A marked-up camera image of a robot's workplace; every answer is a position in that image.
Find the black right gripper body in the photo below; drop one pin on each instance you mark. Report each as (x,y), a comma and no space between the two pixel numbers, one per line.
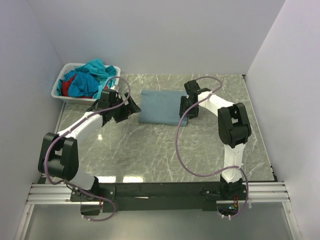
(194,112)

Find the white plastic laundry basket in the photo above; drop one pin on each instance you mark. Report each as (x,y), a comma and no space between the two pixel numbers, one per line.
(69,71)

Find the grey-blue t shirt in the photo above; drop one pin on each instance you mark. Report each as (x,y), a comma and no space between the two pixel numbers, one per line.
(160,107)

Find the light cyan t shirt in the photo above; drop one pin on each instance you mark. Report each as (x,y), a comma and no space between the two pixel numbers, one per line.
(84,87)

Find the blue t shirt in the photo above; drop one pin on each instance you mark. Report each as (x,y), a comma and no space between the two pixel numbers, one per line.
(82,85)

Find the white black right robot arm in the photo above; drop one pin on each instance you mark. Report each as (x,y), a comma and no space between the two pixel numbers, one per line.
(234,130)

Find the red t shirt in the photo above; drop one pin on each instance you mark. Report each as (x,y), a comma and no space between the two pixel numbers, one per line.
(66,87)

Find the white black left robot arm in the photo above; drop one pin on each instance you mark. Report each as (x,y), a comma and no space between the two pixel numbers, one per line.
(59,155)

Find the teal t shirt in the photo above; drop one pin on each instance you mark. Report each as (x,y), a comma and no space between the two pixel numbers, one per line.
(97,68)

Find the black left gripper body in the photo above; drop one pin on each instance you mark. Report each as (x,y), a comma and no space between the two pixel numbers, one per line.
(120,113)

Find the aluminium rail frame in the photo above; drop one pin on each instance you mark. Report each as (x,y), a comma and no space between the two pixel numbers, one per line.
(137,152)

